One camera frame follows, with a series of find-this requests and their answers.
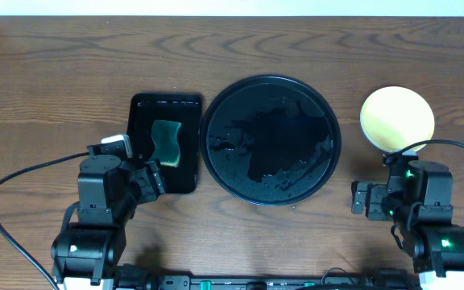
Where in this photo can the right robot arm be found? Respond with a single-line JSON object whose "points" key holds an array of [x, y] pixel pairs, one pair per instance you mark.
{"points": [[427, 233]]}

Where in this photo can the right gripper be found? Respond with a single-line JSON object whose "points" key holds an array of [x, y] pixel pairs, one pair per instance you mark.
{"points": [[376, 194]]}

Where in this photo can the black rectangular tray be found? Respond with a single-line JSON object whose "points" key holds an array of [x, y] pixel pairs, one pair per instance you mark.
{"points": [[185, 108]]}

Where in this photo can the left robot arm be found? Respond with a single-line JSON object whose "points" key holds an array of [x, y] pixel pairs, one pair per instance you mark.
{"points": [[109, 189]]}

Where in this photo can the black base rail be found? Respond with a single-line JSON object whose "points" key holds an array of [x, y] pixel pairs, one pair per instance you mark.
{"points": [[183, 282]]}

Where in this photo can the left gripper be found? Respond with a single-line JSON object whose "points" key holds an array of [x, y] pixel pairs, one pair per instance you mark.
{"points": [[147, 182]]}

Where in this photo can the black round tray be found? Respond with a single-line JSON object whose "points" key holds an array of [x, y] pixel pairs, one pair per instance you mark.
{"points": [[270, 140]]}

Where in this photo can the yellow plate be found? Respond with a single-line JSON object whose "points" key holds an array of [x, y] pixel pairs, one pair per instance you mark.
{"points": [[412, 105]]}

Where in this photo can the green yellow sponge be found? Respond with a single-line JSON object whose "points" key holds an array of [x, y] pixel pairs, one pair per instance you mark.
{"points": [[164, 135]]}

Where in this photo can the light green plate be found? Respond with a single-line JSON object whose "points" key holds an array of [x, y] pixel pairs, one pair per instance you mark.
{"points": [[387, 131]]}

